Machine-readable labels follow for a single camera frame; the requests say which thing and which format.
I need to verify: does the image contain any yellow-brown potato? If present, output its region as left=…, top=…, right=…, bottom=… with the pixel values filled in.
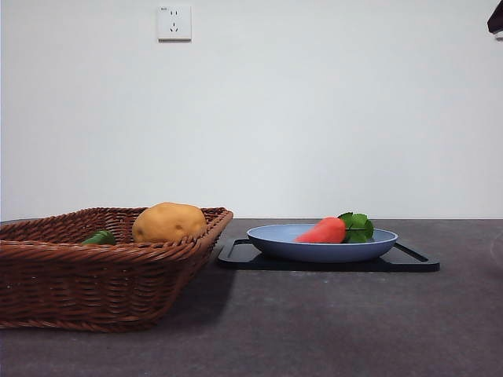
left=132, top=202, right=207, bottom=243

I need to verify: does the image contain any green vegetable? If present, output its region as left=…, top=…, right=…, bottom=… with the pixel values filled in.
left=81, top=230, right=117, bottom=247

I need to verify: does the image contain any black flat tray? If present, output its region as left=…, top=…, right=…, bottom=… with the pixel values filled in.
left=216, top=237, right=441, bottom=273

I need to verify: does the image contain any orange carrot with green leaves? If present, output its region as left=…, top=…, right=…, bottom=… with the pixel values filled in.
left=294, top=212, right=375, bottom=243

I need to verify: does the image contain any brown wicker basket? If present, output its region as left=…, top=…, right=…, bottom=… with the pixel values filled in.
left=0, top=207, right=234, bottom=334

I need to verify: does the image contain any blue round plate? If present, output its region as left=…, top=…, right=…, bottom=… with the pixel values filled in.
left=246, top=223, right=399, bottom=263

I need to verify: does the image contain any white wall socket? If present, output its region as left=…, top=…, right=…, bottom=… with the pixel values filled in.
left=157, top=5, right=193, bottom=42

